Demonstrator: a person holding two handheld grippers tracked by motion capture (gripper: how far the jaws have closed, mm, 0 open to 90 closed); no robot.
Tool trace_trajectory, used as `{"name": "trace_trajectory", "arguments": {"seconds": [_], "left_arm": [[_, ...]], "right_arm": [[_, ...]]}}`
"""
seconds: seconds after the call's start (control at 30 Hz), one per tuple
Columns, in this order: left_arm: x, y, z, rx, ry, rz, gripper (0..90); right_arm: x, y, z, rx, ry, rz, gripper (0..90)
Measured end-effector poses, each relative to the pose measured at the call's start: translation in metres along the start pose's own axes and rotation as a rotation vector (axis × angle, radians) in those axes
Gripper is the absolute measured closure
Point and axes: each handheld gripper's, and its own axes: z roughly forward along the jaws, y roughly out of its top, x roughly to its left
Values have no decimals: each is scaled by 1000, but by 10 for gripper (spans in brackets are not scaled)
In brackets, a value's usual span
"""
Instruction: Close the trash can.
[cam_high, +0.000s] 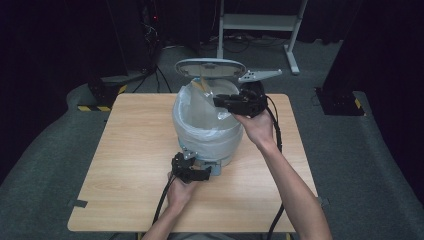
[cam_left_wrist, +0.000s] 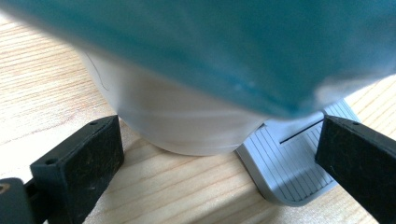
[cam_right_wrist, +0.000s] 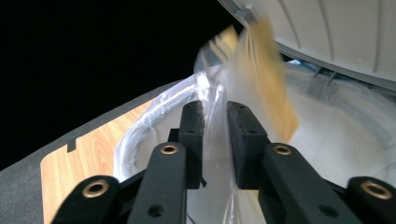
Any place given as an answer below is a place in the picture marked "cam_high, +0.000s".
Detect person's right hand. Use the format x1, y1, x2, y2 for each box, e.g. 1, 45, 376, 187
231, 108, 280, 152

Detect black base with hazard tape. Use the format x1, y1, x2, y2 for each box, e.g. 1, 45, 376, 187
77, 78, 129, 113
314, 86, 366, 117

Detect person's left hand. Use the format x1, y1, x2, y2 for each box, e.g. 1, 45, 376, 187
165, 171, 198, 214

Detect white metal stand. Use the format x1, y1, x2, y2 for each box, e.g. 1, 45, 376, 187
215, 0, 310, 76

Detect white plastic bin liner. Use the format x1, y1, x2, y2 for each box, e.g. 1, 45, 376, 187
172, 79, 244, 162

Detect dark equipment rack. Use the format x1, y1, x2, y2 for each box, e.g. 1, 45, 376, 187
136, 0, 164, 73

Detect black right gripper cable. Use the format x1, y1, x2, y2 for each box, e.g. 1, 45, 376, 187
264, 94, 285, 240

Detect black floor cables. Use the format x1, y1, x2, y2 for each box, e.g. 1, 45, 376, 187
132, 64, 173, 94

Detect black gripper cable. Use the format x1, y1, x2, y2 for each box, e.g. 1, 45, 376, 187
264, 94, 285, 240
152, 173, 177, 226

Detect white grey pedal trash can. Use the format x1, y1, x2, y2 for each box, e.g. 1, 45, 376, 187
172, 58, 248, 177

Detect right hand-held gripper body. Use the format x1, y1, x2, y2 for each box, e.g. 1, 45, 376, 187
233, 68, 283, 119

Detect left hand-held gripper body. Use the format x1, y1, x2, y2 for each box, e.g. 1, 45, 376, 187
170, 148, 202, 185

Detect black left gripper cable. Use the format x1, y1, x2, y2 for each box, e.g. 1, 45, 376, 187
152, 173, 177, 226

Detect cables under white stand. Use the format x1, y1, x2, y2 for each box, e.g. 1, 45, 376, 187
199, 32, 288, 54

